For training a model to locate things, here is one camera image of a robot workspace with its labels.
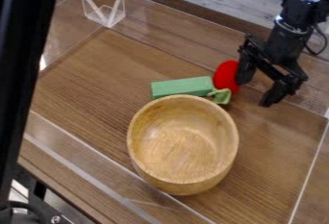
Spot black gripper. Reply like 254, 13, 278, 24
235, 34, 308, 108

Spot red plush strawberry green stem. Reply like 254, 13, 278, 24
207, 60, 240, 105

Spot green rectangular block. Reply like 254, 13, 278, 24
149, 76, 213, 99

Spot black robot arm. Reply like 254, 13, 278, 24
235, 0, 329, 107

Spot wooden bowl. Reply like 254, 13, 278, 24
126, 95, 239, 196

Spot black metal stand base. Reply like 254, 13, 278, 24
0, 177, 74, 224

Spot black cable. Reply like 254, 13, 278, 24
304, 22, 329, 57

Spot black vertical frame post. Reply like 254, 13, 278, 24
0, 0, 56, 207

